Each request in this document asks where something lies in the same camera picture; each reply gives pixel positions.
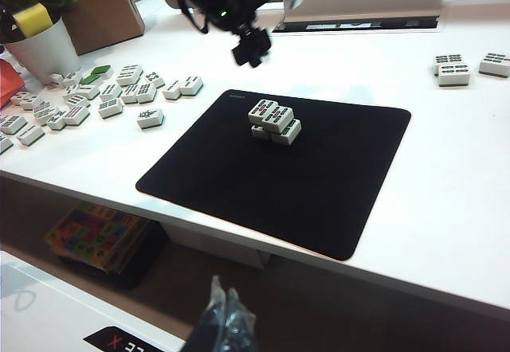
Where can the face-down green mahjong tile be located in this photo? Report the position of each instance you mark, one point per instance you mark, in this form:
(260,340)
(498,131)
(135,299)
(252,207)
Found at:
(101,70)
(89,79)

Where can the black fabric mat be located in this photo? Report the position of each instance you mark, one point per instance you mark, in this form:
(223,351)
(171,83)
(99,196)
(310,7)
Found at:
(275,192)

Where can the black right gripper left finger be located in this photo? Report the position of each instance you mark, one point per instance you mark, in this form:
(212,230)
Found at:
(209,328)

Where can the colourful letter puzzle box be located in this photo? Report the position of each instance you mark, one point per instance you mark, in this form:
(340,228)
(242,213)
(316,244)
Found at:
(91,232)

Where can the white bird-print mahjong tile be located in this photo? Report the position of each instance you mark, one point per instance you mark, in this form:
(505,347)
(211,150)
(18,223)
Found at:
(150,118)

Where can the orange red bag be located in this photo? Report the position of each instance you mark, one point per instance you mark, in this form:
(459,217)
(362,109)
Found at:
(8,81)

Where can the white table support leg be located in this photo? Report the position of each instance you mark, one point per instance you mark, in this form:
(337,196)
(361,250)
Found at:
(215,240)

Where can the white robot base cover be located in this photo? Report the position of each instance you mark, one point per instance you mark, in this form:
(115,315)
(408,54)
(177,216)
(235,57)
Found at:
(52,320)

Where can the brown cardboard box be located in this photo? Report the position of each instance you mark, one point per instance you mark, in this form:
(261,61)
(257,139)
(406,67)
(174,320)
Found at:
(103,13)

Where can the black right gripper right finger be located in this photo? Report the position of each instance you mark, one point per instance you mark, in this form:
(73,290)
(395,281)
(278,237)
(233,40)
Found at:
(239,328)

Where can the white dot-print mahjong tile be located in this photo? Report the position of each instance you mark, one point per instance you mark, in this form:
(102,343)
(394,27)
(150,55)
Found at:
(31,100)

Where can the white green-backed mahjong tile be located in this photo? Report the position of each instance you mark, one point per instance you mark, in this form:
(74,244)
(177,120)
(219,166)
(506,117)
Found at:
(30,135)
(110,91)
(172,90)
(44,110)
(4,144)
(154,78)
(76,100)
(88,91)
(71,88)
(13,124)
(191,85)
(128,94)
(146,93)
(110,108)
(129,74)
(56,79)
(495,64)
(454,75)
(57,122)
(71,78)
(448,59)
(18,97)

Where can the white bamboo-print mahjong tile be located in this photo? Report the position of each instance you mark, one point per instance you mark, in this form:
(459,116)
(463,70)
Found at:
(279,120)
(261,109)
(289,135)
(260,132)

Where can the yellow sponge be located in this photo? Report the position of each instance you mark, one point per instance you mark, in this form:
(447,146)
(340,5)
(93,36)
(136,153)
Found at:
(32,19)

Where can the white red-print mahjong tile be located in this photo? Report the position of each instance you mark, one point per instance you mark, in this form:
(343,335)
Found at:
(75,115)

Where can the green plant in white pot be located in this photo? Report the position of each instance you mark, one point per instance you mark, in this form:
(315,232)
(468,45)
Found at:
(44,55)

